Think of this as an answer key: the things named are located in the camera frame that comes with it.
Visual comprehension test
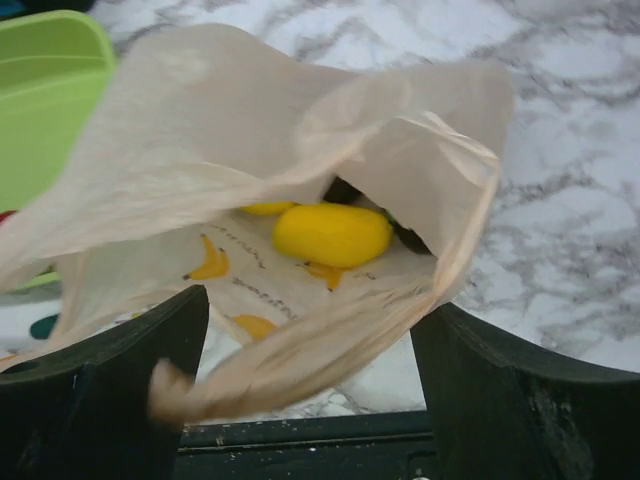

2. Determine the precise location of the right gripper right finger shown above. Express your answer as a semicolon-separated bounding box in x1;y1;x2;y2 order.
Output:
411;304;639;480

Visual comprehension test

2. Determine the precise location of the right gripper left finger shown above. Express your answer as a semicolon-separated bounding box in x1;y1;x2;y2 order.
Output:
1;286;209;480

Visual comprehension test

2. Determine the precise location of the yellow fake mango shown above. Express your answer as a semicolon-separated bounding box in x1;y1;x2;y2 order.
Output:
272;203;393;268

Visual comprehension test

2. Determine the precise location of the translucent orange plastic bag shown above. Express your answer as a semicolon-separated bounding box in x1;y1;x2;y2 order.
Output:
1;24;514;423

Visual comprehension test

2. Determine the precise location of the red fake pomegranate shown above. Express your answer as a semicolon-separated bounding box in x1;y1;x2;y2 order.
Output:
0;210;16;224

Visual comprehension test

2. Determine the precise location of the dark fake eggplant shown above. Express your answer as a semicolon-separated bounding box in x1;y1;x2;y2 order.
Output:
322;176;432;255

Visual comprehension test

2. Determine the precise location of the yellow fake lemon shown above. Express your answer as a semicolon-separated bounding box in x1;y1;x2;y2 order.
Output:
241;201;296;216

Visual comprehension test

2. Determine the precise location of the green plastic basin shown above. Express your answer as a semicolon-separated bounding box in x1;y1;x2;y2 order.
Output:
0;9;117;291

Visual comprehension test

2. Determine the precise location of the green handled screwdriver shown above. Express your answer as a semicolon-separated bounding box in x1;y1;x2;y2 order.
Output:
29;314;58;340

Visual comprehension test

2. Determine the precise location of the black metal base rail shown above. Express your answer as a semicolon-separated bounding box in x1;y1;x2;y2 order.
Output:
174;411;442;480

